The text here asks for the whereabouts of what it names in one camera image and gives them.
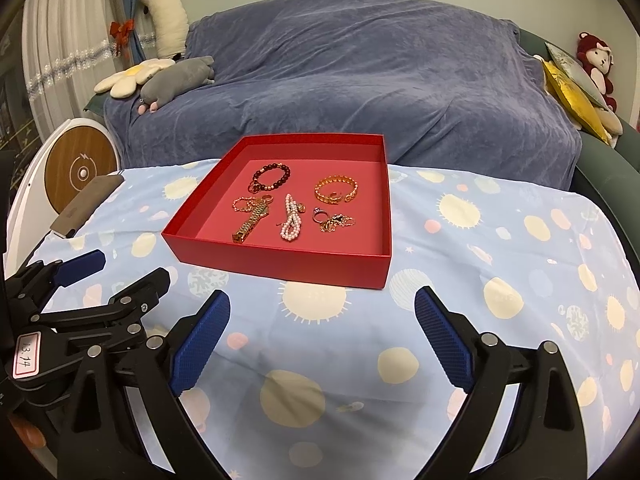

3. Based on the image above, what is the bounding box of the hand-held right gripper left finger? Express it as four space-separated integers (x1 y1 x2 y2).
70 290 232 480

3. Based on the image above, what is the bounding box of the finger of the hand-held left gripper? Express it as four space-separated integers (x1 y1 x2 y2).
4 249 107 311
30 267 172 331

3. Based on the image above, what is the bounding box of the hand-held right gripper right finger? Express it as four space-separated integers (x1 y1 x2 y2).
414 286 586 480

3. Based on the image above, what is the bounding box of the red cardboard box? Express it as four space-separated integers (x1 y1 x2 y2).
161 133 392 291

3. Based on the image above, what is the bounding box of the gold wrist watch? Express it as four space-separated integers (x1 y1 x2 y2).
231 200 273 245

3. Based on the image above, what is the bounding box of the gold chain necklace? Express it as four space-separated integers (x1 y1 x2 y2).
231 195 273 214

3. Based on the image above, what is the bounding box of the pearl bracelet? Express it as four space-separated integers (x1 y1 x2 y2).
278 193 306 242

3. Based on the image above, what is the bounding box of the gold pendant necklace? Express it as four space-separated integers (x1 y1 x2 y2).
320 213 357 234

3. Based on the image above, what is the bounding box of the brown pad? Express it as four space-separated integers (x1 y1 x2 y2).
50 174 126 239

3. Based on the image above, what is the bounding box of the light blue printed sheet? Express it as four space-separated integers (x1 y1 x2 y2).
0 157 633 480

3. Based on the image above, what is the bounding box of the round white wooden-faced appliance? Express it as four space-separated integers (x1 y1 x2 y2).
5 117 121 271

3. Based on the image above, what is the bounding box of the flower shaped cushion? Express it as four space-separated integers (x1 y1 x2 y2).
94 57 176 98

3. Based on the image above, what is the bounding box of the grey plush toy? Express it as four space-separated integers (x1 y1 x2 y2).
139 55 217 113

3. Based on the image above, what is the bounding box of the white curtain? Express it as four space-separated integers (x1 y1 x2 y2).
20 0 151 146

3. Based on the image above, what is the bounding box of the green sofa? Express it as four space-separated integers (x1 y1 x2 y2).
517 27 640 281

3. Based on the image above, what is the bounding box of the white plush toy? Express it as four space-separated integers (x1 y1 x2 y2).
139 0 190 61

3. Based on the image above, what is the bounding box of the yellow cushion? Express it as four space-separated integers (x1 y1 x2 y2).
541 57 613 147

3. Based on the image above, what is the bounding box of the blue-grey blanket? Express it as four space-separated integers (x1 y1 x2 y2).
102 0 583 193

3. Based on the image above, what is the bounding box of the grey cushion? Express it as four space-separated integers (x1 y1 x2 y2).
544 41 612 111

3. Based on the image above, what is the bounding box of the red monkey plush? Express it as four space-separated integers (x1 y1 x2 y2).
576 32 618 113

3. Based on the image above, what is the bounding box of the amber gold bracelet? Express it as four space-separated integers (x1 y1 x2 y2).
314 174 360 203

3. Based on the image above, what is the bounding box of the dark bead bracelet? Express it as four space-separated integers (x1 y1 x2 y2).
254 161 292 193

